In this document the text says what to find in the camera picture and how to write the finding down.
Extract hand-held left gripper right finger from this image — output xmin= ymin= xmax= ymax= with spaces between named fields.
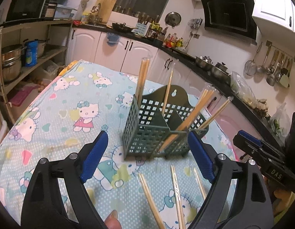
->
xmin=188 ymin=131 xmax=274 ymax=229

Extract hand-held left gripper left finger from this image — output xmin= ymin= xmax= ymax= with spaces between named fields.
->
xmin=20 ymin=131 xmax=109 ymax=229

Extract bamboo chopstick pair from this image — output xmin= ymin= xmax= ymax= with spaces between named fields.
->
xmin=159 ymin=88 xmax=217 ymax=152
xmin=190 ymin=98 xmax=234 ymax=134
xmin=134 ymin=57 xmax=151 ymax=103
xmin=161 ymin=69 xmax=174 ymax=117

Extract green plastic chopstick holder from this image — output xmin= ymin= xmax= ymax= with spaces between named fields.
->
xmin=122 ymin=85 xmax=210 ymax=161

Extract row of bamboo chopsticks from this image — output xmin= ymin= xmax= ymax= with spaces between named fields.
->
xmin=137 ymin=164 xmax=207 ymax=229

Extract person's right hand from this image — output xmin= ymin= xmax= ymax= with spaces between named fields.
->
xmin=264 ymin=177 xmax=295 ymax=210

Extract person's left hand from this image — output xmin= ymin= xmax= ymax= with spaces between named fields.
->
xmin=105 ymin=209 xmax=121 ymax=229

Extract plastic bag of greens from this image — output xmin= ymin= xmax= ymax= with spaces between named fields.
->
xmin=269 ymin=102 xmax=293 ymax=136

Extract ginger root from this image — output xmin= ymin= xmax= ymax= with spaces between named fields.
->
xmin=256 ymin=98 xmax=269 ymax=117

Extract black kitchen counter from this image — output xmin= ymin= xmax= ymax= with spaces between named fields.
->
xmin=73 ymin=21 xmax=289 ymax=148

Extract green spatula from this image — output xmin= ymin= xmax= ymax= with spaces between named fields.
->
xmin=280 ymin=74 xmax=290 ymax=88

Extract cartoon cat printed tablecloth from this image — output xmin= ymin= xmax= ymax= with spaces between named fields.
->
xmin=0 ymin=60 xmax=238 ymax=229

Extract clear plastic vegetable bag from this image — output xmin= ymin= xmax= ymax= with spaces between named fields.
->
xmin=230 ymin=71 xmax=259 ymax=105

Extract row of hanging steel ladles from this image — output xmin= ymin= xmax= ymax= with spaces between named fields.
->
xmin=256 ymin=50 xmax=291 ymax=86

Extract steel pots on counter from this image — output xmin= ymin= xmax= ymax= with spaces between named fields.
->
xmin=195 ymin=56 xmax=230 ymax=78

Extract pink plastic tray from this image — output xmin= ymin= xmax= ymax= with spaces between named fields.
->
xmin=9 ymin=86 xmax=40 ymax=106

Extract white base cabinets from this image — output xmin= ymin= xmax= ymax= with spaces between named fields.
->
xmin=66 ymin=27 xmax=281 ymax=163

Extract metal shelf rack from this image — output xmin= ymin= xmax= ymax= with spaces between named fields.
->
xmin=0 ymin=19 xmax=74 ymax=124

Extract row of sauce bottles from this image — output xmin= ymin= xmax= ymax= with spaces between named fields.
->
xmin=163 ymin=33 xmax=187 ymax=48

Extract blue hanging plastic bag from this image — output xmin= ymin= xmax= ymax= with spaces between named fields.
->
xmin=106 ymin=32 xmax=120 ymax=46

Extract blue canister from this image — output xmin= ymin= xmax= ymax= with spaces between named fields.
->
xmin=24 ymin=40 xmax=39 ymax=67

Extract small steel pot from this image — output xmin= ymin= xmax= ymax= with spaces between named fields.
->
xmin=36 ymin=39 xmax=48 ymax=58

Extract large steel stockpot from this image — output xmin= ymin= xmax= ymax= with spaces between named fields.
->
xmin=0 ymin=44 xmax=25 ymax=83

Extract black range hood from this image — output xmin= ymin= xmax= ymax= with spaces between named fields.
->
xmin=199 ymin=0 xmax=258 ymax=46

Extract black wok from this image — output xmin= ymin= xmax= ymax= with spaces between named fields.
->
xmin=112 ymin=22 xmax=133 ymax=32

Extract hanging whisks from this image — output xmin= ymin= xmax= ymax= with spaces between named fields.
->
xmin=188 ymin=18 xmax=203 ymax=29

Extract blue knife block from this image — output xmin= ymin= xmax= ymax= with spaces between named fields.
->
xmin=135 ymin=23 xmax=151 ymax=36

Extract round steel pot lid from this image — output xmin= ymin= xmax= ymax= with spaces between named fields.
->
xmin=165 ymin=12 xmax=182 ymax=28

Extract white countertop box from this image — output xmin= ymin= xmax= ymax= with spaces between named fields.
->
xmin=110 ymin=11 xmax=138 ymax=29

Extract light blue plastic box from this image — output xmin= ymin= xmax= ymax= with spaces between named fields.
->
xmin=54 ymin=4 xmax=77 ymax=19

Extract row of steel jars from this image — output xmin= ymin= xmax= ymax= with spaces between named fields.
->
xmin=113 ymin=5 xmax=160 ymax=22

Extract wooden cutting board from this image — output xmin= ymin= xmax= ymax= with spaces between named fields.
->
xmin=95 ymin=0 xmax=117 ymax=21

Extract small silver appliance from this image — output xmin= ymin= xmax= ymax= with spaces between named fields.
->
xmin=45 ymin=1 xmax=57 ymax=18

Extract black microwave oven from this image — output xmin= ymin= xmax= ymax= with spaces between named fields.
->
xmin=4 ymin=0 xmax=52 ymax=22

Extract wire mesh strainer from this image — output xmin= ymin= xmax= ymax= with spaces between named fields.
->
xmin=244 ymin=50 xmax=258 ymax=77

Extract wall utensil rail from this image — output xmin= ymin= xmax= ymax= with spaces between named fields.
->
xmin=265 ymin=41 xmax=295 ymax=65

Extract white wall cabinet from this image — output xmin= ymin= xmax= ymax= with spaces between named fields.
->
xmin=252 ymin=0 xmax=295 ymax=37

